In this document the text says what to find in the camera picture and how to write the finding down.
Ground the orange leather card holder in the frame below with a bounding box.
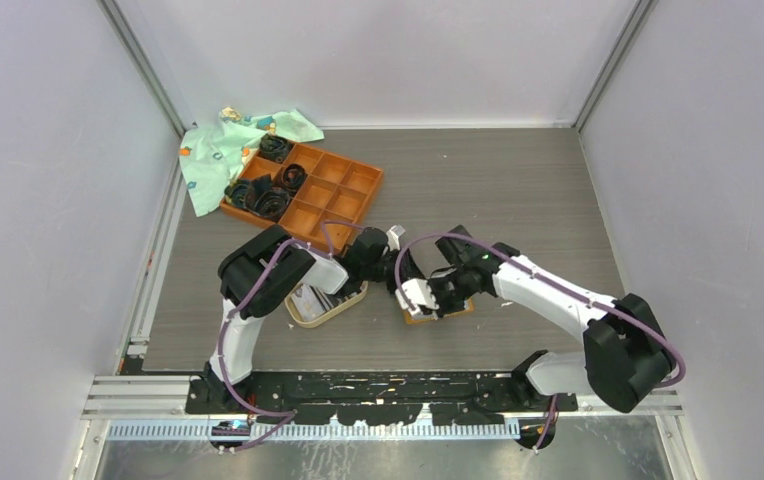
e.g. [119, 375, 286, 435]
[403, 299, 474, 325]

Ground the oval wooden card tray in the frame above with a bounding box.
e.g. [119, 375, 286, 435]
[284, 282, 369, 329]

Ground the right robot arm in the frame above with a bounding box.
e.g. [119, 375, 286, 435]
[429, 226, 681, 413]

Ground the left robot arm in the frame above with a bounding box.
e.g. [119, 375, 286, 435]
[208, 225, 405, 413]

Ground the stack of credit cards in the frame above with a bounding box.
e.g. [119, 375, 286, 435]
[288, 284, 347, 323]

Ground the orange compartment organizer tray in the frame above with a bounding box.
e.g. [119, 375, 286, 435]
[219, 141, 384, 253]

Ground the rolled dark belt middle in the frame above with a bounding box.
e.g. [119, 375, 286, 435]
[278, 163, 308, 196]

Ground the rolled dark belt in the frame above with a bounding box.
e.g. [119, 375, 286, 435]
[224, 178, 252, 210]
[245, 175, 292, 222]
[278, 163, 308, 196]
[258, 133, 294, 164]

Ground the rolled dark belt front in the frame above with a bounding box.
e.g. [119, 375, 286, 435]
[245, 175, 292, 222]

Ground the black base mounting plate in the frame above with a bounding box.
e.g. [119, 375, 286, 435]
[185, 371, 550, 426]

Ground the rolled dark belt top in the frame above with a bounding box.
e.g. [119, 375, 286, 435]
[258, 133, 294, 164]

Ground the rolled dark belt left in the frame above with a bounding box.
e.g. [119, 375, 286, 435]
[224, 178, 252, 210]

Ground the green patterned cloth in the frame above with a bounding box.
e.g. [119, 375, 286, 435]
[178, 107, 324, 217]

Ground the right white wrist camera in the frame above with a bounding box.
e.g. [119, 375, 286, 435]
[395, 278, 438, 318]

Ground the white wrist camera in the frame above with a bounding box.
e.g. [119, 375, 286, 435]
[385, 225, 405, 251]
[395, 278, 438, 318]

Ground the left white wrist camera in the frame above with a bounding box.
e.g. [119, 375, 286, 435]
[385, 225, 405, 251]

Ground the white slotted cable duct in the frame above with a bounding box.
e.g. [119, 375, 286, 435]
[106, 418, 520, 442]

